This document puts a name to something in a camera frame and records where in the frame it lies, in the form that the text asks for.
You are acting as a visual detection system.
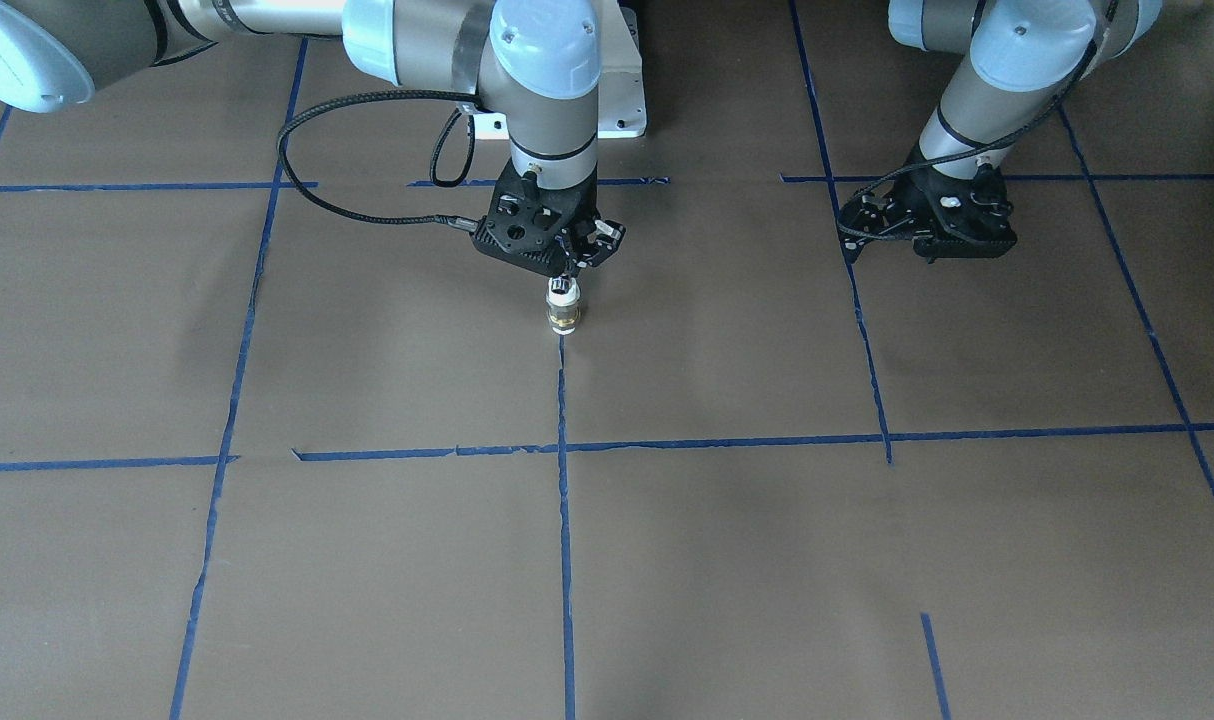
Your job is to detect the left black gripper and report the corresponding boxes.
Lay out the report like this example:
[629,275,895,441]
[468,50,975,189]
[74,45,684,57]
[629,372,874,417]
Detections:
[912,229,1017,263]

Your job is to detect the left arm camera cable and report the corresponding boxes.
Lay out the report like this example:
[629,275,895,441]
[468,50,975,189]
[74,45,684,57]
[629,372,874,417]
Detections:
[835,0,1118,270]

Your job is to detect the white brass PPR fitting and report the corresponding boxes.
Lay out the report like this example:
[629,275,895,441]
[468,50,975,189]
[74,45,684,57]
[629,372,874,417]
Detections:
[546,274,582,336]

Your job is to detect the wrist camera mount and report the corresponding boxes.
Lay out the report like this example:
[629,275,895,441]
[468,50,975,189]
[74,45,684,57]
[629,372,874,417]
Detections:
[473,161,597,278]
[836,158,1015,263]

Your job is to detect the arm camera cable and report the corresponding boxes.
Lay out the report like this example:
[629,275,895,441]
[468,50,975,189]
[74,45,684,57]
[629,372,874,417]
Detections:
[835,0,1118,270]
[277,90,488,229]

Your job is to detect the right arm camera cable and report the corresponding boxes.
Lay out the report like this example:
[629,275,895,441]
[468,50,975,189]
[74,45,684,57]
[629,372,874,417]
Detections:
[277,90,488,229]

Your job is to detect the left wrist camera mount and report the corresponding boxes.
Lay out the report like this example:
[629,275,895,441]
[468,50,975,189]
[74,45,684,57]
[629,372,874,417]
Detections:
[836,158,1015,263]

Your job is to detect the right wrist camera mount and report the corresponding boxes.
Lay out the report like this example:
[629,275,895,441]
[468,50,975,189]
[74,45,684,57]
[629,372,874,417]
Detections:
[473,161,597,278]

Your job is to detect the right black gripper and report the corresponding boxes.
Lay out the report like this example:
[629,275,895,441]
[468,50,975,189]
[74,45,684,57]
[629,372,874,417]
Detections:
[555,210,626,283]

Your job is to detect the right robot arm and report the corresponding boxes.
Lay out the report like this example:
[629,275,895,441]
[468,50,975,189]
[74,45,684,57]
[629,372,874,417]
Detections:
[0,1,625,279]

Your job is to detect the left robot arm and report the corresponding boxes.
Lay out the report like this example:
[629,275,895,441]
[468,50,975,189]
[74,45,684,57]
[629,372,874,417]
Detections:
[886,1,1163,260]

